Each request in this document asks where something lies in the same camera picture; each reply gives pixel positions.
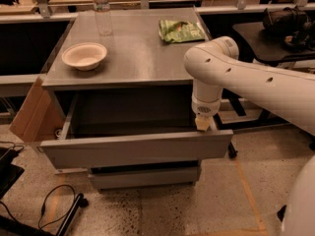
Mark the clear plastic water bottle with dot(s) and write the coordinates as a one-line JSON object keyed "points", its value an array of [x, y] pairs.
{"points": [[103, 16]]}

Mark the grey bottom drawer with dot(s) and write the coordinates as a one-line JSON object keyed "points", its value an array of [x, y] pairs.
{"points": [[145, 178]]}

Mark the brown cardboard box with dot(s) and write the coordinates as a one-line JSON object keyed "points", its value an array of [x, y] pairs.
{"points": [[38, 118]]}

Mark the grey drawer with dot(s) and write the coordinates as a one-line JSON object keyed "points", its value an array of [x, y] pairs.
{"points": [[104, 130], [145, 178]]}

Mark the green chip bag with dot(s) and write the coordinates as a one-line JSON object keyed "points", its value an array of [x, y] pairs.
{"points": [[179, 31]]}

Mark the grey drawer cabinet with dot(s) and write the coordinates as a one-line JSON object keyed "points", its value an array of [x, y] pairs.
{"points": [[138, 62]]}

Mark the black device on table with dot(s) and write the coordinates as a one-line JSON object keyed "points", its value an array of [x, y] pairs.
{"points": [[293, 25]]}

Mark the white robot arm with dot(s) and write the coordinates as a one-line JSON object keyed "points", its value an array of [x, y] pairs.
{"points": [[214, 66]]}

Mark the black stand leg left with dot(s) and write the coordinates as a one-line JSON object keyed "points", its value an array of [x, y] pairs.
{"points": [[79, 202]]}

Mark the grey top drawer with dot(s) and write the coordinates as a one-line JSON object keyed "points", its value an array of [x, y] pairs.
{"points": [[104, 130]]}

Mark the black equipment at left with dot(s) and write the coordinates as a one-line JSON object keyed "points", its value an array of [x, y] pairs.
{"points": [[9, 173]]}

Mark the white paper bowl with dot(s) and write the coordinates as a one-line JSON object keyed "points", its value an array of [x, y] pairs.
{"points": [[84, 56]]}

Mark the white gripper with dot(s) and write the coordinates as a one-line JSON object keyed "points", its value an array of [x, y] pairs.
{"points": [[205, 108]]}

